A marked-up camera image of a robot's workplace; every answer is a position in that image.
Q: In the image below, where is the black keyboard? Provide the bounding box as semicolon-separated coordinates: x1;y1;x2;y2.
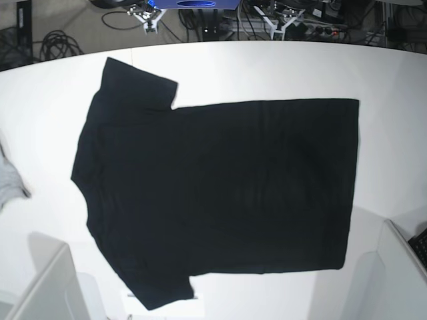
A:
408;229;427;268

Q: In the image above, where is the white partition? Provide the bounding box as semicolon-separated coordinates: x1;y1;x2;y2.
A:
5;232;91;319
343;220;426;319

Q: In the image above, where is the white partition left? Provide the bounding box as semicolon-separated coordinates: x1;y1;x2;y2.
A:
5;232;91;319

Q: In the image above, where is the black T-shirt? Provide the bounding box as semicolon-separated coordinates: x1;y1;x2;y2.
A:
71;59;359;310

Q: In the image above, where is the grey cloth at left edge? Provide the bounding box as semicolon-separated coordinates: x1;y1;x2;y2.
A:
0;145;31;211

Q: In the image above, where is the coiled black cable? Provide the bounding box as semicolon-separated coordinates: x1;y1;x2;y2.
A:
39;29;84;61

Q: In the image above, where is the blue box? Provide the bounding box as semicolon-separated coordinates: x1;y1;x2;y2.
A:
154;0;240;10

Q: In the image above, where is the white partition right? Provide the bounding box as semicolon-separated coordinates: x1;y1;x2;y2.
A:
343;220;426;319

